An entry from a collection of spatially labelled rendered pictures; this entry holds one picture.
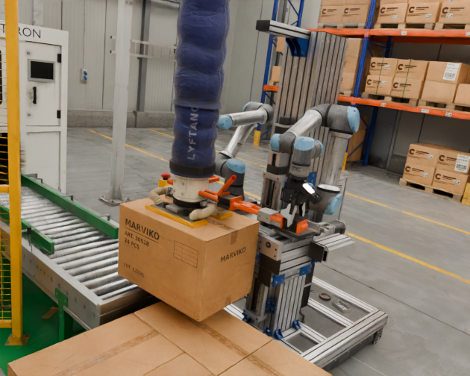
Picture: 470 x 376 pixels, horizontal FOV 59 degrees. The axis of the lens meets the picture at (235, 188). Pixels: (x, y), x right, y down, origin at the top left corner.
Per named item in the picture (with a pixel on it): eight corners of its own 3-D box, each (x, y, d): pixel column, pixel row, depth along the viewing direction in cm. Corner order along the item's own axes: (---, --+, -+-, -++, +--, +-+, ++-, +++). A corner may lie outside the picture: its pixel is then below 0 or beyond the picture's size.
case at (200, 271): (117, 274, 223) (119, 203, 212) (171, 254, 254) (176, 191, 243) (198, 322, 188) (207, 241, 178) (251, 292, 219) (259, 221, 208)
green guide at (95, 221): (19, 182, 390) (18, 172, 388) (30, 180, 398) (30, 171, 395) (115, 239, 291) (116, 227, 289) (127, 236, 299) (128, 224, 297)
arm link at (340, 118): (312, 208, 219) (334, 104, 211) (339, 215, 212) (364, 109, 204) (304, 210, 209) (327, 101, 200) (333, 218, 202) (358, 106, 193)
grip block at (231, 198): (215, 206, 192) (216, 194, 191) (228, 202, 200) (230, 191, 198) (229, 211, 187) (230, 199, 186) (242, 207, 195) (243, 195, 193)
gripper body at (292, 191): (289, 198, 178) (293, 171, 175) (306, 204, 173) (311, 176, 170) (279, 201, 172) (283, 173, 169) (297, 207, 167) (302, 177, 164)
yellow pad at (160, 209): (144, 208, 209) (145, 198, 208) (160, 204, 217) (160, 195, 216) (192, 229, 190) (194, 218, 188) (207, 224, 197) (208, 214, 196)
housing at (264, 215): (256, 219, 180) (257, 210, 179) (264, 216, 186) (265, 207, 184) (268, 224, 176) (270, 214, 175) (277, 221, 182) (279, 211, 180)
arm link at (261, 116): (283, 124, 259) (221, 134, 228) (270, 121, 266) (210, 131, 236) (283, 105, 255) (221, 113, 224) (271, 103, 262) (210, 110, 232)
